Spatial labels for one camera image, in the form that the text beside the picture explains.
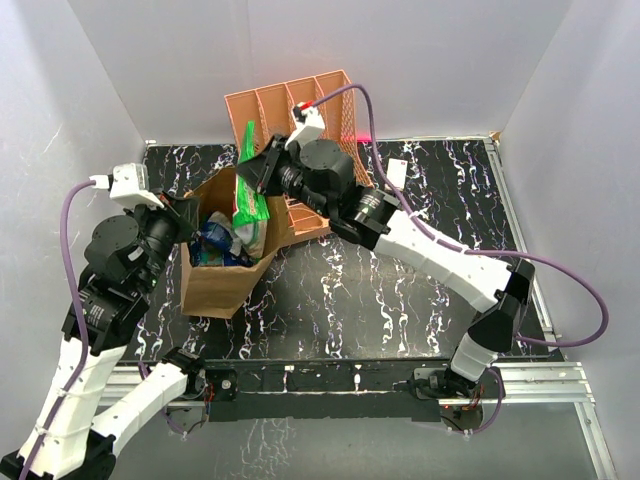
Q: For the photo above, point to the pink desk organizer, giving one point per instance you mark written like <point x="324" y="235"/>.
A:
<point x="333" y="174"/>

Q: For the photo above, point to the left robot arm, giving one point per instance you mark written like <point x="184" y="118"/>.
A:
<point x="126" y="256"/>

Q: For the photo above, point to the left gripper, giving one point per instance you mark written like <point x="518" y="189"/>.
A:
<point x="185" y="212"/>

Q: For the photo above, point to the green Chuba chips bag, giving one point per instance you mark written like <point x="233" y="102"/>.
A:
<point x="250" y="218"/>

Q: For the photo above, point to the brown paper bag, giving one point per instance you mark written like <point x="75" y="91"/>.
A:
<point x="217" y="291"/>

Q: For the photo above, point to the blue biscuit pack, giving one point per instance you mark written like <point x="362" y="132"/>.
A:
<point x="203" y="254"/>

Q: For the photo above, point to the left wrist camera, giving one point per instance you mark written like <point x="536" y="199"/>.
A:
<point x="128" y="186"/>

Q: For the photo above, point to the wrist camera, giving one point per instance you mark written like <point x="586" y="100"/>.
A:
<point x="128" y="186"/>
<point x="309" y="123"/>

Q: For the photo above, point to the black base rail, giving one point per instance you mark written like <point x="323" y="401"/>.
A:
<point x="374" y="388"/>

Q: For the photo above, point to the blue snack pouch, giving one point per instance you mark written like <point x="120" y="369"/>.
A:
<point x="217" y="234"/>

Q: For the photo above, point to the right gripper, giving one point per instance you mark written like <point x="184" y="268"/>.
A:
<point x="260" y="169"/>

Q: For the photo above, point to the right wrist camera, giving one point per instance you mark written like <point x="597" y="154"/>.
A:
<point x="309" y="123"/>

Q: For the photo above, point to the white small box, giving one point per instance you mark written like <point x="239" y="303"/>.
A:
<point x="397" y="172"/>

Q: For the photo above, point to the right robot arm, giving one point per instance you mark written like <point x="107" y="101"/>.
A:
<point x="498" y="291"/>

